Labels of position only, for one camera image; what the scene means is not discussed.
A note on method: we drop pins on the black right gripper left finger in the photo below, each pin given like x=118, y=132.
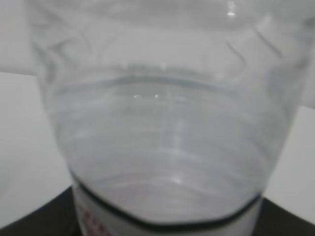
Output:
x=56, y=218

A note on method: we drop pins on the clear plastic water bottle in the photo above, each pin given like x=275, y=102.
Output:
x=171, y=114

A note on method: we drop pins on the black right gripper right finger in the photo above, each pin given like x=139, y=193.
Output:
x=274, y=220

